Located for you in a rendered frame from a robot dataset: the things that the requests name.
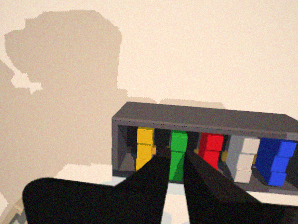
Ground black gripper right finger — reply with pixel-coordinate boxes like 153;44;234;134
183;149;298;224

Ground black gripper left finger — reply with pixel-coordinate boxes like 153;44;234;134
22;147;171;224

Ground green blade fuse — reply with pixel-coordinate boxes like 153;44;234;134
169;130;188;181

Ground yellow fuse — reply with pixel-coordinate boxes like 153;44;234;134
136;127;154;171

